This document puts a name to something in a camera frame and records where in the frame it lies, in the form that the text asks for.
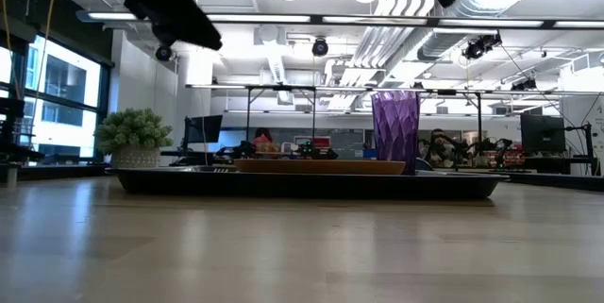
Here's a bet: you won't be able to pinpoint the purple faceted plastic cup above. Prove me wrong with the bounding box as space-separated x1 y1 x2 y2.
369 90 422 177

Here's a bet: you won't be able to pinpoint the wooden bowl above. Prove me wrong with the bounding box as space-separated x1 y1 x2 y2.
233 158 408 177

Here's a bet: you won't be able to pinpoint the black plastic tray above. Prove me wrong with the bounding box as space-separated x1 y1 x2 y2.
109 164 511 201

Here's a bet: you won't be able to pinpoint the silver fork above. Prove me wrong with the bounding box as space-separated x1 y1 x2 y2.
191 165 238 174

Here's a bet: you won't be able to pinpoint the black computer monitor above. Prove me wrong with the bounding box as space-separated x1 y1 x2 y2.
181 114 225 156
519 113 568 157

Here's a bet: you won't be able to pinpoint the green plant white pot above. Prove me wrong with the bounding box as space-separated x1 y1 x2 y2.
93 107 175 170

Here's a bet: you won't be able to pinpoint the person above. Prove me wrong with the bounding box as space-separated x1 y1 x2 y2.
252 127 278 154
419 127 457 168

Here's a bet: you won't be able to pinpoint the large black framed window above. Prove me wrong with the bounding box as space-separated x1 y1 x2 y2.
0 32 113 163

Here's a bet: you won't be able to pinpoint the background robot arms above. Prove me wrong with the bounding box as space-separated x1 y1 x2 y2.
221 139 340 161

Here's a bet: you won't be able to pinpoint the black equipment rack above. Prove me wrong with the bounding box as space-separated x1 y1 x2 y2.
0 96 46 165

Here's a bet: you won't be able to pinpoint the black hanging dome camera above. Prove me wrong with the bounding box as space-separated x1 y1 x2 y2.
154 44 175 63
310 36 330 59

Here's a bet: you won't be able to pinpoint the silver ceiling duct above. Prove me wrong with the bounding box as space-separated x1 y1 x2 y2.
416 0 544 62

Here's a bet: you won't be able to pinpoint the black overhead camera rig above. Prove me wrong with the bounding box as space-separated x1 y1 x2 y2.
461 32 503 62
510 76 539 93

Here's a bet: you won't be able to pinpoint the black overhead frame beam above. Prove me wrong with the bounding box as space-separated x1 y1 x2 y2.
75 8 604 31

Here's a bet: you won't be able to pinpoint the black background table frame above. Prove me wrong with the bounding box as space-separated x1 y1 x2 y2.
244 84 318 144

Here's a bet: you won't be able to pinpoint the yellow hanging cable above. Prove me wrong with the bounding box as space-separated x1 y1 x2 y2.
32 0 59 109

